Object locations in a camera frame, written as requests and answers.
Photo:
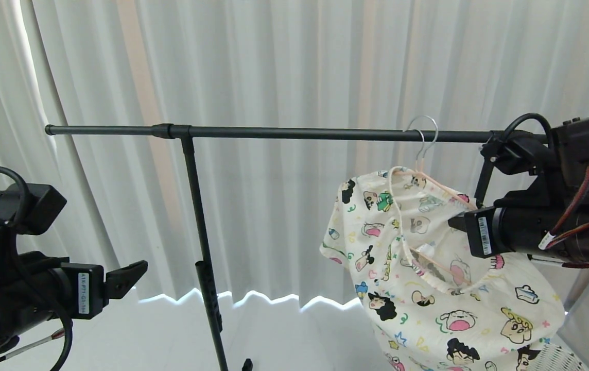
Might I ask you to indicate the cream printed garment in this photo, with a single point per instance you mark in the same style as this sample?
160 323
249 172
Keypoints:
428 319

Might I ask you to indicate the black clothes rack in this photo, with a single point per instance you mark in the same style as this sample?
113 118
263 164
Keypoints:
299 133

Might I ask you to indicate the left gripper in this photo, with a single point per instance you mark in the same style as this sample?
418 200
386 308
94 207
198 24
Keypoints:
42 299

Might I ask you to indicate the white laundry basket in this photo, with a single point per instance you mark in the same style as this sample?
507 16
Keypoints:
557 360

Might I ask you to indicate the white curtain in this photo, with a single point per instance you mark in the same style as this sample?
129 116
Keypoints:
299 62

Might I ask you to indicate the pink clothes hanger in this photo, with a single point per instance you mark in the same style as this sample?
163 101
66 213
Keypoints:
422 144
449 189

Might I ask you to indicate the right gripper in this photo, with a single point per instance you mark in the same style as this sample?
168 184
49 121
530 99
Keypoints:
521 232

